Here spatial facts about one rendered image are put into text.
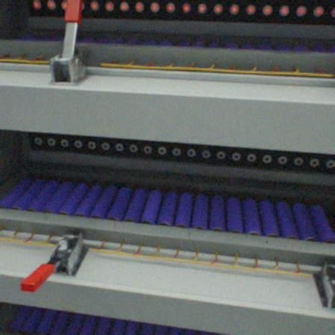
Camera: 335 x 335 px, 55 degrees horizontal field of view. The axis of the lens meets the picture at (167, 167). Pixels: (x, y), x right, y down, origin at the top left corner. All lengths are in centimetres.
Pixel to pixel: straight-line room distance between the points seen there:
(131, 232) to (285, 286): 17
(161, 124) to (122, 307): 19
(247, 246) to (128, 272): 13
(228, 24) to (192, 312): 35
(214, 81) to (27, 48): 21
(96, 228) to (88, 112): 13
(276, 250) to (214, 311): 9
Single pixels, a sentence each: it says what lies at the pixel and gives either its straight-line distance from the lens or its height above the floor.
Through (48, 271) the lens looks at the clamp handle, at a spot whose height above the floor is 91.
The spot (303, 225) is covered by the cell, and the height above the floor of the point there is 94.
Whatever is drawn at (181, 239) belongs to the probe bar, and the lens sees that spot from 35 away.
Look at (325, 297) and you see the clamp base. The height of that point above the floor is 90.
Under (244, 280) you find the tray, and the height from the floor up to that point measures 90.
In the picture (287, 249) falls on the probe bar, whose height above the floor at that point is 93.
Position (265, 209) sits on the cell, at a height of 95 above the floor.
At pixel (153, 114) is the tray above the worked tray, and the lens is 29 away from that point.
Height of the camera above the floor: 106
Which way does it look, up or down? 10 degrees down
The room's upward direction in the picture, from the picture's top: 4 degrees clockwise
